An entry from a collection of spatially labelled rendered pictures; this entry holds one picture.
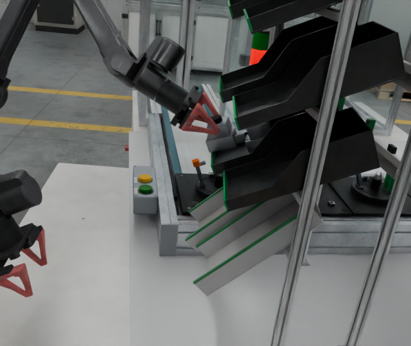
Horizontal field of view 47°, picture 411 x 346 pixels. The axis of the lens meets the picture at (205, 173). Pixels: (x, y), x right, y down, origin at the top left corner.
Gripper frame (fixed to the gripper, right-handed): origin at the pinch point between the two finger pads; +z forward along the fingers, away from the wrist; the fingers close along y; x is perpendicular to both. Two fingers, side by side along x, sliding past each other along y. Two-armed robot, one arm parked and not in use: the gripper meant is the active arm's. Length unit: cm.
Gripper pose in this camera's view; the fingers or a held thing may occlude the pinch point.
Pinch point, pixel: (217, 125)
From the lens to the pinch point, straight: 103.2
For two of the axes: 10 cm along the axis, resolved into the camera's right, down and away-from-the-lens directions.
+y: 1.9, -5.0, 8.5
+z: 8.4, 5.3, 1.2
